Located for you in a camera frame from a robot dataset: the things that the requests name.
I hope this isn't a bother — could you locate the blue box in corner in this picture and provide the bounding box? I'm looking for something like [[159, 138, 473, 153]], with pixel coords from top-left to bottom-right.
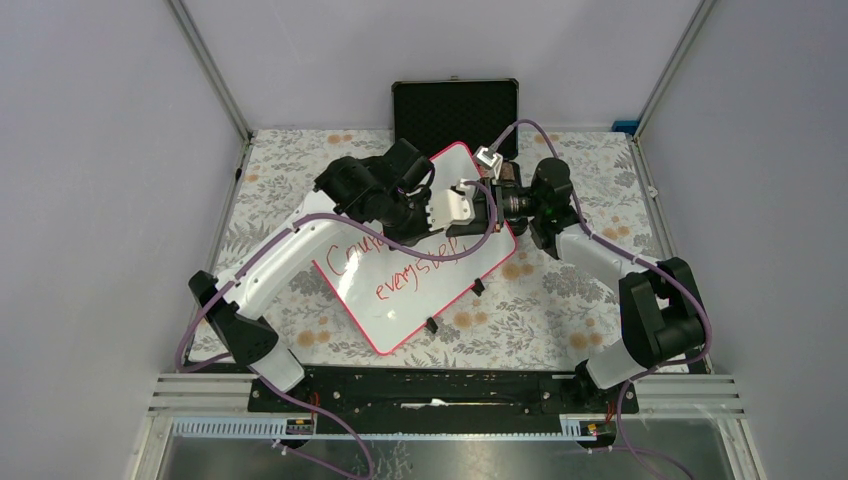
[[610, 120, 640, 136]]

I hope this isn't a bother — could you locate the purple cable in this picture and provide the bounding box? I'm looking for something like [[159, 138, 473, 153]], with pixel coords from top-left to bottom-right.
[[174, 180, 499, 480], [493, 119, 714, 478]]

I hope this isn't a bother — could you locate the black poker chip case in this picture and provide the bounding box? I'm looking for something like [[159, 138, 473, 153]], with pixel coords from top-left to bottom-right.
[[391, 78, 519, 159]]

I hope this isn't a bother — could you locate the pink framed whiteboard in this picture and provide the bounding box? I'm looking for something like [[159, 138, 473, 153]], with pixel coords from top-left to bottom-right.
[[313, 142, 517, 355]]

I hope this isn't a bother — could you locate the black whiteboard clip upper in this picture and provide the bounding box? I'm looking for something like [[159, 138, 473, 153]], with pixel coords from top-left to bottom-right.
[[471, 278, 485, 297]]

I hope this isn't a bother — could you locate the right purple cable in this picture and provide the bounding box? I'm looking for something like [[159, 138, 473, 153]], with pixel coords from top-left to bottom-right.
[[493, 119, 714, 478]]

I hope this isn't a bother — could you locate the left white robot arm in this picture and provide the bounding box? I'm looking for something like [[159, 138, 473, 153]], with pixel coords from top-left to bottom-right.
[[189, 139, 435, 411]]

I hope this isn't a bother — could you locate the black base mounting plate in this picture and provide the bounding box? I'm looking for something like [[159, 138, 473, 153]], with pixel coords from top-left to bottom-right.
[[248, 365, 639, 429]]

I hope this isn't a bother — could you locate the black whiteboard clip lower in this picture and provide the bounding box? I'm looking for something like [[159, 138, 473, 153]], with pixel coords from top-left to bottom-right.
[[425, 317, 439, 334]]

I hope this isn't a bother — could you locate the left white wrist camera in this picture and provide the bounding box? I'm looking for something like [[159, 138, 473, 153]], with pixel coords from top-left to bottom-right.
[[424, 179, 477, 232]]

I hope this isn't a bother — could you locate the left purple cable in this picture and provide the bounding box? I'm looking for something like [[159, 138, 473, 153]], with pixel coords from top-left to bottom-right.
[[174, 180, 499, 480]]

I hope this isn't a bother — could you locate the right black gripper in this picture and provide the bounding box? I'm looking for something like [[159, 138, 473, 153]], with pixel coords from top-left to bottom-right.
[[444, 178, 544, 239]]

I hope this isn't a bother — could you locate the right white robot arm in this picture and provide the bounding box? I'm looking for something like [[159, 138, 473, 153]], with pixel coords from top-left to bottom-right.
[[474, 148, 712, 412]]

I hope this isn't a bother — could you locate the white slotted cable duct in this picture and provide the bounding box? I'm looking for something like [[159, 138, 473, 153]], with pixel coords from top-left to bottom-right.
[[172, 416, 597, 442]]

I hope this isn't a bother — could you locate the black whiteboard clip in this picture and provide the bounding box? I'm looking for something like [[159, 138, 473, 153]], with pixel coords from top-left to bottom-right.
[[471, 278, 485, 297], [425, 317, 439, 334]]

